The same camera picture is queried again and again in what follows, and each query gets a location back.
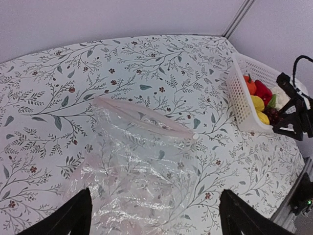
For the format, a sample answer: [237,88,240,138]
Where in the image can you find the aluminium front rail frame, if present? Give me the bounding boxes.
[270,156,313,235]

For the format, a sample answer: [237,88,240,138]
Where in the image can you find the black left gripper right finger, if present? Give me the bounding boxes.
[219,189,293,235]

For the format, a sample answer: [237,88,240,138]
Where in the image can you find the aluminium corner post right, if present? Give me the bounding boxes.
[222,0,255,39]

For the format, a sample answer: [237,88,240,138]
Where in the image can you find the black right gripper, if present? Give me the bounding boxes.
[273,96,313,141]

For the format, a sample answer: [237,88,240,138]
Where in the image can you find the dark red toy grapes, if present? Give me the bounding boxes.
[264,108,283,126]

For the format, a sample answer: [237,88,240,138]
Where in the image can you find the white perforated plastic basket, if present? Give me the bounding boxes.
[226,53,281,134]

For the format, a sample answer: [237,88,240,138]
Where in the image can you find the red toy bell pepper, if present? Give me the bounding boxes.
[254,80,272,106]

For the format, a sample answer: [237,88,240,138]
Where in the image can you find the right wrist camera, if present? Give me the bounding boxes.
[276,73,309,98]

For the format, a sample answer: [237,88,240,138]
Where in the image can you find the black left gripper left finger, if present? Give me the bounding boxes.
[19,188,92,235]

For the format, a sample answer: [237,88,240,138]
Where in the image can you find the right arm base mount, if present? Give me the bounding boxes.
[289,173,313,216]

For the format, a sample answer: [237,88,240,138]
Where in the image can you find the floral patterned tablecloth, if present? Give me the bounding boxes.
[0,35,305,235]

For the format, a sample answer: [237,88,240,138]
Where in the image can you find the clear zip top bag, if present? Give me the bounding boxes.
[64,97,199,235]

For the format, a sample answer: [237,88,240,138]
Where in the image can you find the orange toy pumpkin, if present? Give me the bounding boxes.
[244,74,257,95]

